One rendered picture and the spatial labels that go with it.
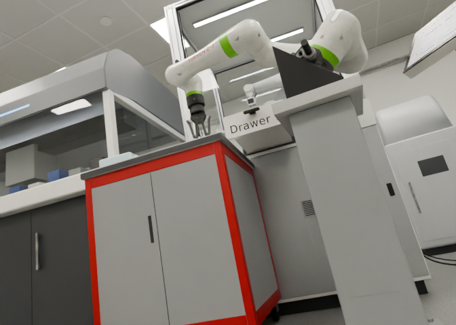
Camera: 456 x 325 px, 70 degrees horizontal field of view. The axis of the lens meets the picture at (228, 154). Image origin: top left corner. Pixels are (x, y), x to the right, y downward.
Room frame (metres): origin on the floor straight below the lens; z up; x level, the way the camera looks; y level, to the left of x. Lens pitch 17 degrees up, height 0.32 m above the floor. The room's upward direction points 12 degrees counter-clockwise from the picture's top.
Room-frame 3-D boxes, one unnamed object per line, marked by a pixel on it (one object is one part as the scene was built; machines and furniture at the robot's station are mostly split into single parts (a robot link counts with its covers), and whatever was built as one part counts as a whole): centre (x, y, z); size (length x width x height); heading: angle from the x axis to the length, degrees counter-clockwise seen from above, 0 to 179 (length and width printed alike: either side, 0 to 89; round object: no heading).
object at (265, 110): (1.36, -0.15, 0.87); 0.29 x 0.02 x 0.11; 76
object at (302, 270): (2.13, -0.38, 0.40); 1.03 x 0.95 x 0.80; 76
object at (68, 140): (2.40, 1.36, 1.13); 1.78 x 1.14 x 0.45; 76
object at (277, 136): (1.56, -0.20, 0.86); 0.40 x 0.26 x 0.06; 166
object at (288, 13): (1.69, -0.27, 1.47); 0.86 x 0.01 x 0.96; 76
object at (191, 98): (1.54, 0.11, 1.11); 0.12 x 0.09 x 0.06; 1
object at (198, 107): (1.54, 0.11, 1.04); 0.08 x 0.07 x 0.09; 91
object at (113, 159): (1.30, 0.46, 0.78); 0.15 x 0.10 x 0.04; 79
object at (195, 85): (1.53, 0.12, 1.21); 0.13 x 0.11 x 0.14; 150
